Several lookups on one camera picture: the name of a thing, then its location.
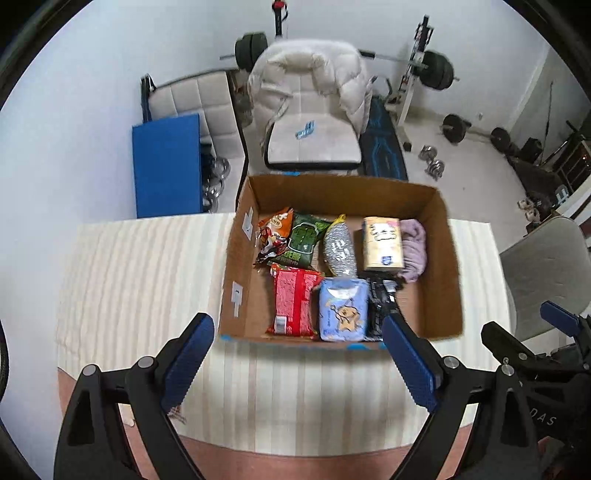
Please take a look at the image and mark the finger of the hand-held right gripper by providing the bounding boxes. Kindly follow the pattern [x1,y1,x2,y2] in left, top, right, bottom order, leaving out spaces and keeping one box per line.
[481,322,574,383]
[540,301,591,341]

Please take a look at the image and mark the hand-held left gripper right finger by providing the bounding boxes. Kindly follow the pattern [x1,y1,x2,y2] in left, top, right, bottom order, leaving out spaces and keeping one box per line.
[381,314,542,480]

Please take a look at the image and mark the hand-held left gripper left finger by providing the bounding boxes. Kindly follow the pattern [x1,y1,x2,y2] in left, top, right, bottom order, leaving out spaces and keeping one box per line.
[54,313,216,480]

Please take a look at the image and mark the black packet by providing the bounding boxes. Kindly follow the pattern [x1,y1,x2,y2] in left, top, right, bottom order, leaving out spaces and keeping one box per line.
[367,277,400,342]

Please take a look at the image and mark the blue tissue pack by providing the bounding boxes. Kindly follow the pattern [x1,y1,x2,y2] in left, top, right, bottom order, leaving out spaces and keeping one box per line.
[318,278,370,343]

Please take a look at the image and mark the purple grey cloth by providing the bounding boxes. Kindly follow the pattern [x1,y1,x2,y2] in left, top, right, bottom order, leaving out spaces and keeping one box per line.
[396,219,428,284]

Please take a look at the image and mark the red snack packet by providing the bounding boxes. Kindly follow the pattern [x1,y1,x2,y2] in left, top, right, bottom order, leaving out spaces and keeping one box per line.
[267,264,324,337]

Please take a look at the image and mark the yellow tissue pack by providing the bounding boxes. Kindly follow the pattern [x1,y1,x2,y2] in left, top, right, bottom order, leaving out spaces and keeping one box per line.
[360,217,406,272]

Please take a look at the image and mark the silver packet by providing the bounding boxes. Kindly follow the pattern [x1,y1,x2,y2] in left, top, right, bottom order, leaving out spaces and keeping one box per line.
[323,213,358,280]

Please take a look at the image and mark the orange snack packet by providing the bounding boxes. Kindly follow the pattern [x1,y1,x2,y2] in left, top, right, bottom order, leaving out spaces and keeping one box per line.
[253,207,295,268]

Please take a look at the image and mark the green snack packet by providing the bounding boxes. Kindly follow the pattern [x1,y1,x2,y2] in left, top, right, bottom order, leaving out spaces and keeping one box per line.
[281,211,333,269]

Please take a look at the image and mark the cardboard box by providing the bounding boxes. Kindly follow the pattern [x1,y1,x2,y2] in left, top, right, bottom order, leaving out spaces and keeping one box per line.
[217,174,464,350]

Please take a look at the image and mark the grey office chair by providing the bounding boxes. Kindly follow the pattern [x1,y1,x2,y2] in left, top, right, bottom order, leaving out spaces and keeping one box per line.
[499,215,591,342]

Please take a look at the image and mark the striped cream tablecloth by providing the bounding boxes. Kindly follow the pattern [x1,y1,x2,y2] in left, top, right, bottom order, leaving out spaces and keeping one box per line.
[55,213,515,457]

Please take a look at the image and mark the pink tablecloth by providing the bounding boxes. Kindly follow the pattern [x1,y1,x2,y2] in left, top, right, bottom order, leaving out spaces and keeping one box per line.
[58,369,476,480]

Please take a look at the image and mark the pile of black weights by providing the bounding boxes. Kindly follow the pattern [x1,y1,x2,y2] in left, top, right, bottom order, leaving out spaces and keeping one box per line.
[505,136,544,168]

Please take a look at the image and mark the chrome weight plates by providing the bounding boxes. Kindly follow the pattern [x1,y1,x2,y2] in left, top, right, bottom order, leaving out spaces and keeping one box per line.
[201,152,230,213]

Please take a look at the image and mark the blue board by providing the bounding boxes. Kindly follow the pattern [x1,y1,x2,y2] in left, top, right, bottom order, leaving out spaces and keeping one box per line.
[131,114,205,219]

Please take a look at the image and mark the short barbell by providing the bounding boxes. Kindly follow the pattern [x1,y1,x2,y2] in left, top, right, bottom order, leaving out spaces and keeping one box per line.
[442,114,511,153]

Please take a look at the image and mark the black exercise mat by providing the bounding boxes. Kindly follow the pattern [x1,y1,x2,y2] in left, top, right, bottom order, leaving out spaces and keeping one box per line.
[360,95,409,180]

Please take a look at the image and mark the white padded chair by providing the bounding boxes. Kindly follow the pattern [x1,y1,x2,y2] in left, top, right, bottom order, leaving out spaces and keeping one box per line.
[263,74,363,171]

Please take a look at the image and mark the white weight rack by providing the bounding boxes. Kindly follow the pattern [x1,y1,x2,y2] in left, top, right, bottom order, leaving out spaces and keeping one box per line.
[385,16,435,151]

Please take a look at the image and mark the white padded stool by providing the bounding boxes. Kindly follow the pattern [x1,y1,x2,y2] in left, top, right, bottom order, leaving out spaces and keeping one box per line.
[141,69,245,160]

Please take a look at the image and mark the long barbell with black plates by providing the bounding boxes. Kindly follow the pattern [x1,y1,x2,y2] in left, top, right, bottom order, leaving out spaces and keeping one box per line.
[219,31,460,90]

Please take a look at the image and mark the white down jacket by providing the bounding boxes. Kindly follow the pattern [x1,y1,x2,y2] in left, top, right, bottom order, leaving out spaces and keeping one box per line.
[248,38,374,144]

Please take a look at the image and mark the black rack post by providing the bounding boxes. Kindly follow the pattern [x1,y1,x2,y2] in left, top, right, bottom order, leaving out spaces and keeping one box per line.
[271,0,289,38]

